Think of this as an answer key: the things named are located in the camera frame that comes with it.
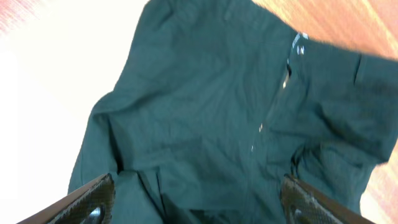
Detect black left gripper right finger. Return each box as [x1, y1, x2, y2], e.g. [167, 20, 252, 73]
[280, 174, 374, 224]

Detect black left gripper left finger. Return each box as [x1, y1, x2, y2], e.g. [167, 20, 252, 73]
[18, 174, 115, 224]

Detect black shorts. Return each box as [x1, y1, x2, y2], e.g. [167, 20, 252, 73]
[68, 0, 397, 223]

